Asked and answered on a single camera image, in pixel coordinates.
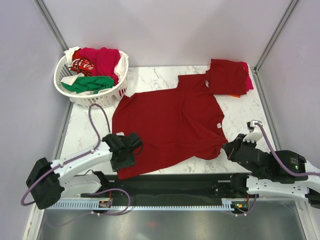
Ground red printed shirt in basket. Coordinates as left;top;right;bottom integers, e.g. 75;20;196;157
69;49;95;77

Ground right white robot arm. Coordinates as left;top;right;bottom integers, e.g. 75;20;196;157
222;133;320;209

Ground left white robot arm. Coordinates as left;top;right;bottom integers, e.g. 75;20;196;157
26;132;143;210

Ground folded pink shirt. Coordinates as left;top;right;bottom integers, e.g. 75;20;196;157
242;62;254;92

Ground folded dark red shirt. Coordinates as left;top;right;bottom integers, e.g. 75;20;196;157
205;59;247;96

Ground green shirt in basket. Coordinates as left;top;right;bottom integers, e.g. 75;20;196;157
60;75;115;95

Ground aluminium frame post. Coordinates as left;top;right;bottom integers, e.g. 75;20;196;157
34;0;69;51
253;0;300;73

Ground white shirt in basket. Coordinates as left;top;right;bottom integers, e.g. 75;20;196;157
64;46;129;85

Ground white laundry basket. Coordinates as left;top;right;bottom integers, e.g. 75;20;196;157
53;46;129;108

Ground left aluminium frame post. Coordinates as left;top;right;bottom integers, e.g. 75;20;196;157
34;0;69;51

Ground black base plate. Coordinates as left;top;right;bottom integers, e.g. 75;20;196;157
80;172;258;208

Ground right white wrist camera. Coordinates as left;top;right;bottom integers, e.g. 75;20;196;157
243;120;263;143

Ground dark red t shirt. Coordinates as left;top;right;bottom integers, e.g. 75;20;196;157
112;74;228;180

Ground right aluminium frame post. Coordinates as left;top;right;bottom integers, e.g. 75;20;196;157
253;0;300;73

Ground slotted cable duct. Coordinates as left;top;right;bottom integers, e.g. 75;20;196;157
48;198;234;212

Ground aluminium rail bars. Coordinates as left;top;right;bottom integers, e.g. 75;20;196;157
34;178;308;203

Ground right aluminium table rail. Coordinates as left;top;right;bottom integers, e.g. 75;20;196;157
250;67;291;150

